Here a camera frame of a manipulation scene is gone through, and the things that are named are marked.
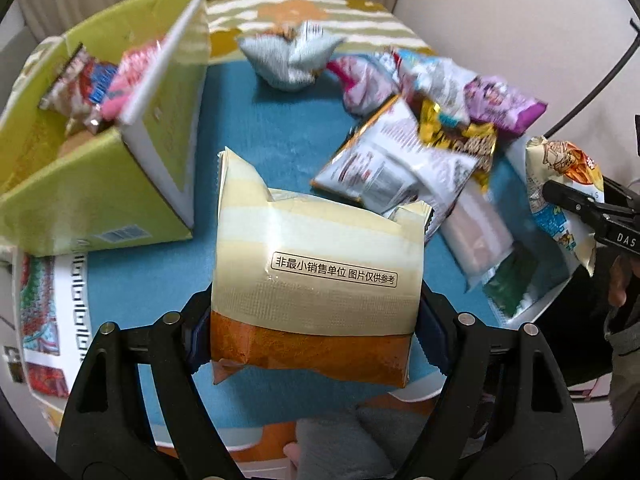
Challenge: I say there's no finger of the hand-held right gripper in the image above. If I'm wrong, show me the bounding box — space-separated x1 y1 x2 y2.
602 175 640 207
542 179 617 235

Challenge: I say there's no person's right hand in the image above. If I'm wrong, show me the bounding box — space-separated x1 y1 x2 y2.
607 252 634 307

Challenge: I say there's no white grey label snack packet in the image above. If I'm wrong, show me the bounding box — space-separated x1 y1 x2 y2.
311 95 494 242

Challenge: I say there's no white patterned cardboard box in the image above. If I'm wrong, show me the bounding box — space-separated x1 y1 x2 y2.
12 249 94 402

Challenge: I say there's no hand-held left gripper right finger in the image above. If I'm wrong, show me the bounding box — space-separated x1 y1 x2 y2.
395 280 587 480

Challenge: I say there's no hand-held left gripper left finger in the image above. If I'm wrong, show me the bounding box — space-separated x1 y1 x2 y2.
56 285 237 480

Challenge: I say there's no green snack packet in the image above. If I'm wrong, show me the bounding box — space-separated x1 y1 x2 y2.
482 242 572 331

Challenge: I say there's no grey cloth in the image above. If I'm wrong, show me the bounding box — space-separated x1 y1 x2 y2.
295 402 451 477

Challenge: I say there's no white blue snack packet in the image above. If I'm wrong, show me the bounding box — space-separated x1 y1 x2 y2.
392 49 478 117

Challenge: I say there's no pink white snack packet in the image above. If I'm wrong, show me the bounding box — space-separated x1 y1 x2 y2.
327 52 406 121

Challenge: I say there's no red blue snack packet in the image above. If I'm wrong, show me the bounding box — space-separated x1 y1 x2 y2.
39 45 122 136

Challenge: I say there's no cream orange snack packet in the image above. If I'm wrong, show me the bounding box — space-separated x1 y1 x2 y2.
209 147 435 389

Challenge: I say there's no cream cartoon snack packet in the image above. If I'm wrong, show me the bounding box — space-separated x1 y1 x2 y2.
524 136 607 279

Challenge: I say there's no pale pink snack packet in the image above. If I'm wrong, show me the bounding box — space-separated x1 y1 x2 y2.
440 180 517 294

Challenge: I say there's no green cardboard box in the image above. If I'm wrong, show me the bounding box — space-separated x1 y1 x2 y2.
0 0 211 257

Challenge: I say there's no purple snack packet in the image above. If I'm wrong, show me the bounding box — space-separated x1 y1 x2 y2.
462 75 549 136

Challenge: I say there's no floral striped quilt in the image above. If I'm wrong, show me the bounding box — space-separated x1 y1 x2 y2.
20 0 436 86

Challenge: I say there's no blue patterned blanket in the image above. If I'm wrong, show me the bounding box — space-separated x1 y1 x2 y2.
30 52 576 457

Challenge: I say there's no bright pink snack packet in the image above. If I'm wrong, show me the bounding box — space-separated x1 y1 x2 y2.
100 39 167 124

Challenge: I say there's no gold black snack packet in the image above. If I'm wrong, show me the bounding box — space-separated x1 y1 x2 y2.
417 100 499 194

